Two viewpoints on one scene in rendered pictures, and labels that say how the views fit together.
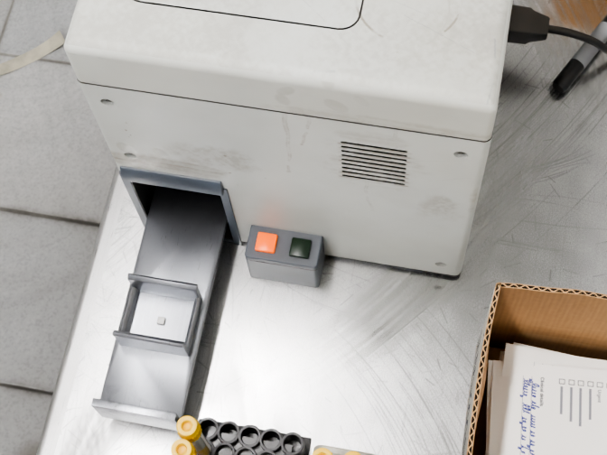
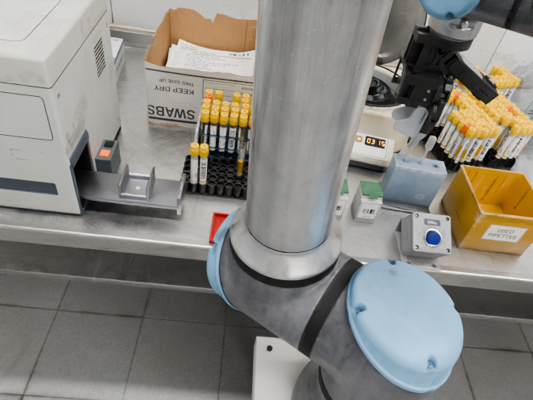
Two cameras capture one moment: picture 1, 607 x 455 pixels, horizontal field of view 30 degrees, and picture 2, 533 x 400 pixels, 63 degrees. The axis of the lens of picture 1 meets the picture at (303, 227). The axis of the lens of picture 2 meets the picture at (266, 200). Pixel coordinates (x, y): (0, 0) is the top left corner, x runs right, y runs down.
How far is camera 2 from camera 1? 0.82 m
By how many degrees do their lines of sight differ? 58
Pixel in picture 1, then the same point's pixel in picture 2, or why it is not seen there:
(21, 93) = not seen: outside the picture
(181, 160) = (77, 124)
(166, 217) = (83, 190)
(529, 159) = not seen: hidden behind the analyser
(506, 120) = not seen: hidden behind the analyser
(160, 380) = (166, 187)
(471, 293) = (128, 123)
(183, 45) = (55, 29)
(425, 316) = (136, 133)
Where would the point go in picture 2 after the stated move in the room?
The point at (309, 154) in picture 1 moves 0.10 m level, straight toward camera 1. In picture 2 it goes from (92, 70) to (153, 70)
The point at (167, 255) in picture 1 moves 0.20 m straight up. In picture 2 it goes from (104, 188) to (86, 87)
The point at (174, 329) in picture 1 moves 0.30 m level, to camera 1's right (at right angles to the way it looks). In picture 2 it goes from (142, 184) to (129, 93)
